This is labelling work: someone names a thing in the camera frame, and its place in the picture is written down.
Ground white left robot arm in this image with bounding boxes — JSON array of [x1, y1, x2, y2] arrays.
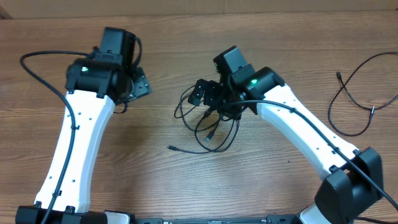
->
[[15, 27, 152, 224]]

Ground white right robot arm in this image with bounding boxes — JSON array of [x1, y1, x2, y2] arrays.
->
[[188, 46, 383, 223]]

